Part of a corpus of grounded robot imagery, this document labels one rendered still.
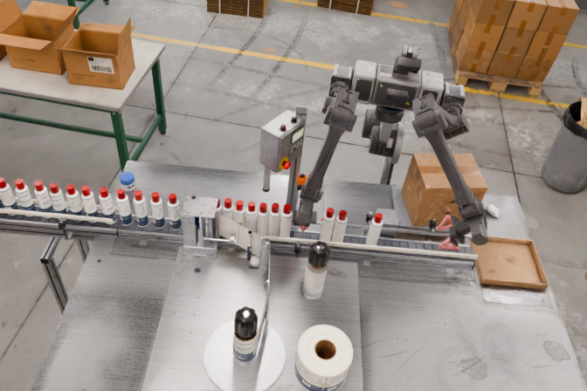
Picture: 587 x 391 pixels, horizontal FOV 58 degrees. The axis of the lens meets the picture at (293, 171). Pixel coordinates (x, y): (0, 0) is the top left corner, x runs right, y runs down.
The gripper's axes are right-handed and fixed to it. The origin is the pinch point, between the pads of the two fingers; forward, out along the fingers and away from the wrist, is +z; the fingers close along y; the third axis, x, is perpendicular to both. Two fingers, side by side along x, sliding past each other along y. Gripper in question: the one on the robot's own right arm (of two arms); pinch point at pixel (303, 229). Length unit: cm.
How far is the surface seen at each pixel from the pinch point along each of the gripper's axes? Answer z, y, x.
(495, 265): 19, 92, 5
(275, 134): -46.3, -14.8, 6.9
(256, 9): 89, -62, 387
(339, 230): 2.6, 16.2, 3.6
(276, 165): -31.8, -13.6, 5.4
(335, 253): 15.7, 16.3, 1.2
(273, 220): 0.0, -13.2, 4.0
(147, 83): 98, -144, 242
